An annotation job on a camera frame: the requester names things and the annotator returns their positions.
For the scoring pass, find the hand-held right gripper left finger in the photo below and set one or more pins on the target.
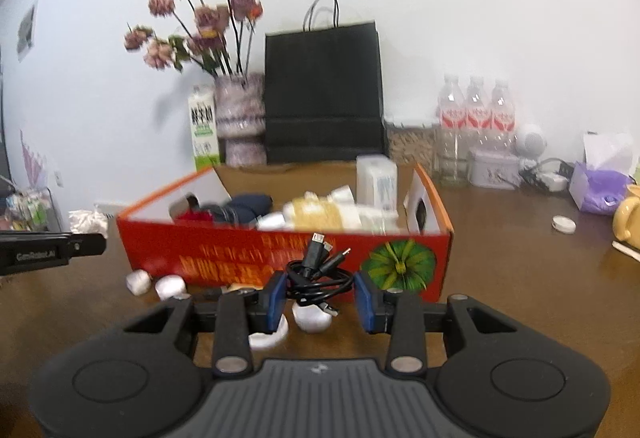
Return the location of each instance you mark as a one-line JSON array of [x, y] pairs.
[[277, 303]]

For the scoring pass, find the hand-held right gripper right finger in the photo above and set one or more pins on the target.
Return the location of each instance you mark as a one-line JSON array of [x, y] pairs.
[[364, 303]]

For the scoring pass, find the red cardboard box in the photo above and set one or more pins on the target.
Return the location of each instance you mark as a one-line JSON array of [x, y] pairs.
[[225, 258]]

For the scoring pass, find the white plastic wrapper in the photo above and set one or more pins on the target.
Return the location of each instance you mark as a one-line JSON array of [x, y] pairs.
[[377, 219]]

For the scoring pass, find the yellow packet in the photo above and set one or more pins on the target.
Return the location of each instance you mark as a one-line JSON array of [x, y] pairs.
[[315, 213]]

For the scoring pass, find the dark blue cloth bundle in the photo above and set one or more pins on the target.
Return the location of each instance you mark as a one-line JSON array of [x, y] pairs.
[[245, 208]]

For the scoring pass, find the red item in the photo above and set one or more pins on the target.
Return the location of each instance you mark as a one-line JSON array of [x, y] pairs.
[[192, 216]]

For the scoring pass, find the wooden desktop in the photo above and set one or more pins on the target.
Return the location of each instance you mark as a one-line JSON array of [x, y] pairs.
[[525, 278]]

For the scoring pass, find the metal storage rack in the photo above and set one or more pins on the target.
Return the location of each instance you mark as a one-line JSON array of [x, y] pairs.
[[30, 208]]

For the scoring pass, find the white flat board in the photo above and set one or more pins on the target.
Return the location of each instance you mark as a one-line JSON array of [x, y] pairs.
[[112, 204]]

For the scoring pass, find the clear cotton swab box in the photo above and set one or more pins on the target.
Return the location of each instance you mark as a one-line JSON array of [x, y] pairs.
[[375, 183]]

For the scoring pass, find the clear glass jar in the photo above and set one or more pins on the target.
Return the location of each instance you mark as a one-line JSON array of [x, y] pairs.
[[452, 173]]

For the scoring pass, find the clear food container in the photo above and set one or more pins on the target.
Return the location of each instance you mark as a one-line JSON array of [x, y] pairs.
[[410, 143]]

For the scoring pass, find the white tin box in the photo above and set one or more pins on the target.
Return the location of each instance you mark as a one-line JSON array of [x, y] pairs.
[[495, 171]]

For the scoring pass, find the green white milk carton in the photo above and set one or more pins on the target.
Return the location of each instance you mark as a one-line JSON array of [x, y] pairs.
[[202, 128]]

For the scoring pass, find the mottled purple vase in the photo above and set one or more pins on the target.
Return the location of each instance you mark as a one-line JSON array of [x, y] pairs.
[[240, 108]]

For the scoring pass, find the red label water bottle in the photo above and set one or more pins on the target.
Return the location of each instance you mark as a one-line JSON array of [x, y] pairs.
[[503, 113], [478, 111], [451, 108]]

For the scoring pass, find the black paper bag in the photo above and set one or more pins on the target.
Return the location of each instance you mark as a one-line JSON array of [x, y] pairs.
[[325, 93]]

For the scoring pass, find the white round cap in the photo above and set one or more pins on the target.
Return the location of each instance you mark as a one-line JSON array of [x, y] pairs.
[[564, 224]]

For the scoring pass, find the white round speaker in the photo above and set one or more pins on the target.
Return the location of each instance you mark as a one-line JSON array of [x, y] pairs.
[[531, 141]]

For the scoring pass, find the purple tissue box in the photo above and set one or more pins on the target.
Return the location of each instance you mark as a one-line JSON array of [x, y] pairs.
[[595, 193]]

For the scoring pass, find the white spoon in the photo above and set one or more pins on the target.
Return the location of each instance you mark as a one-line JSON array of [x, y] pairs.
[[627, 250]]

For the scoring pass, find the yellow mug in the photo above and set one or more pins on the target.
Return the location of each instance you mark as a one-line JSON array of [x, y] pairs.
[[629, 218]]

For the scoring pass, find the dried pink rose bouquet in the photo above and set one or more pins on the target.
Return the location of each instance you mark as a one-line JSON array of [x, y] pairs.
[[210, 18]]

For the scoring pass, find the white wall socket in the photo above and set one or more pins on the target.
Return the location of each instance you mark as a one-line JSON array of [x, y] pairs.
[[58, 179]]

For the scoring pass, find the purple wall sticker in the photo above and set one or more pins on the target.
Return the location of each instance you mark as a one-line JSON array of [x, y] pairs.
[[32, 158]]

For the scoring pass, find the wall poster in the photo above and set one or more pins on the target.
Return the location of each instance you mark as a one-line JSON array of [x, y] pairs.
[[27, 31]]

